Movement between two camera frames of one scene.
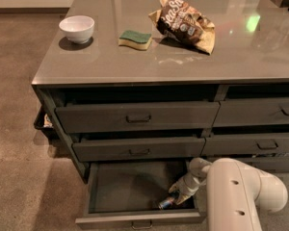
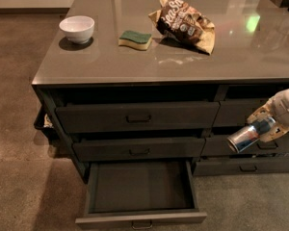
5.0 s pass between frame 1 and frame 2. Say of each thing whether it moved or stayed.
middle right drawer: stayed
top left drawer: stayed
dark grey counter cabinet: stayed
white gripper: moved
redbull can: moved
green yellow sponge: stayed
